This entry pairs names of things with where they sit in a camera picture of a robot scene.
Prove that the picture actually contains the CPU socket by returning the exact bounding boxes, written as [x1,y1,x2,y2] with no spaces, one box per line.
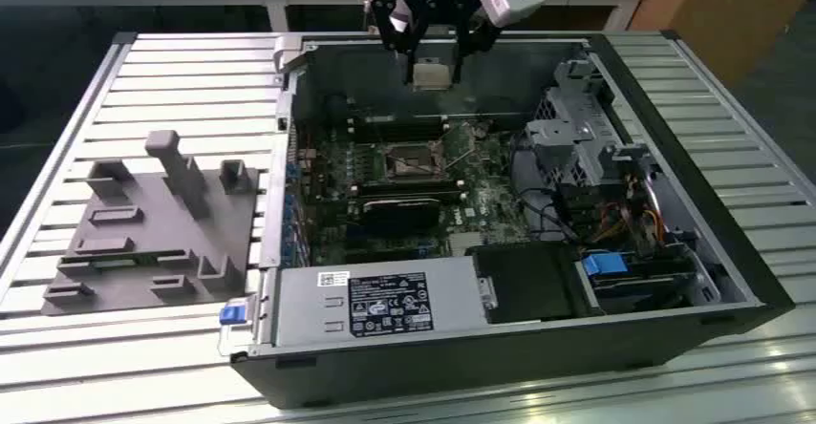
[380,142,441,180]

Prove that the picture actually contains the black open PC case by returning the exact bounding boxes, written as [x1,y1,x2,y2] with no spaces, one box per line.
[229,30,799,409]

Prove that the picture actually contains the green motherboard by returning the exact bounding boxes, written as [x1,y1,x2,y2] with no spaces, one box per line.
[296,122,537,267]

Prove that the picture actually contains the black drive bay cover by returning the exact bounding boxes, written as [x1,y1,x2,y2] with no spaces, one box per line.
[468,244,595,325]

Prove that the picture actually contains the blue case latch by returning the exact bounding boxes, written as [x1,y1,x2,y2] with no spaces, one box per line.
[218,302,250,326]

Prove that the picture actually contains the gray metal drive cage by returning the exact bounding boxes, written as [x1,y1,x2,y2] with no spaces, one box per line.
[521,58,659,189]

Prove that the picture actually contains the silver square CPU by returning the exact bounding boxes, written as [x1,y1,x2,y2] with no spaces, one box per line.
[412,62,452,93]

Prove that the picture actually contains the black internal cables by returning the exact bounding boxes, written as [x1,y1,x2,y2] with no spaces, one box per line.
[515,182,589,249]

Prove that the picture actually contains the wooden cabinet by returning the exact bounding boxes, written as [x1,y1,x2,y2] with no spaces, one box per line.
[628,0,816,89]

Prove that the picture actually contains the gray plastic parts rack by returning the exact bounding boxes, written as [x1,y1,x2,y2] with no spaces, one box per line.
[39,129,264,318]

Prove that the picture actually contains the gray power supply unit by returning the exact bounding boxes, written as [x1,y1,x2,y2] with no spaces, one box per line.
[252,257,496,349]

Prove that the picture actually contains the black graphics card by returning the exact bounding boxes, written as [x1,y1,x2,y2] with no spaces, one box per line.
[360,197,441,232]

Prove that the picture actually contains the yellow and orange wires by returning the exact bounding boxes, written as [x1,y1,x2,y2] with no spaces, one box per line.
[592,202,668,249]

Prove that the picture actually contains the blue disk carrier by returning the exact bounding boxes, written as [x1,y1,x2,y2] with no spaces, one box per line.
[580,250,631,280]

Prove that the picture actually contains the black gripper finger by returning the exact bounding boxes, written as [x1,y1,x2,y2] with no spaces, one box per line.
[452,11,507,85]
[373,0,443,85]

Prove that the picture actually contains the silver chipset heatsink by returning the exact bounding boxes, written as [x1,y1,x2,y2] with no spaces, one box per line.
[448,232,488,256]

